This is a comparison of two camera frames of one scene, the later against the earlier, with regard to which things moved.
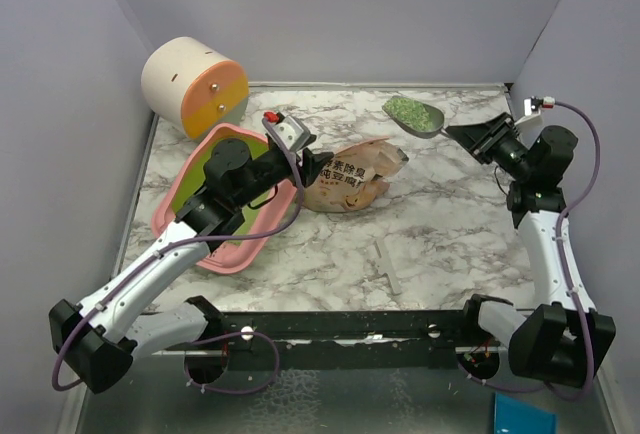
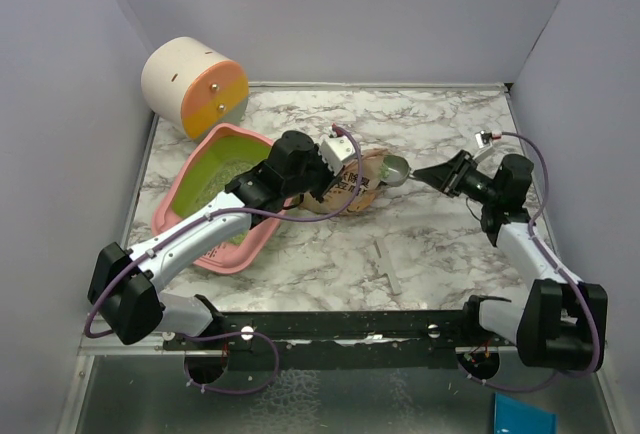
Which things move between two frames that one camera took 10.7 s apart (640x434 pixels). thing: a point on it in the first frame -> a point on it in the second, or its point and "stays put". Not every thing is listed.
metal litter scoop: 415,118 -> 395,170
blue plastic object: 514,416 stays put
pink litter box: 186,173 stays put
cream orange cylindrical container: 190,86 stays put
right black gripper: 496,130 -> 447,177
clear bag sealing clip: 384,265 stays put
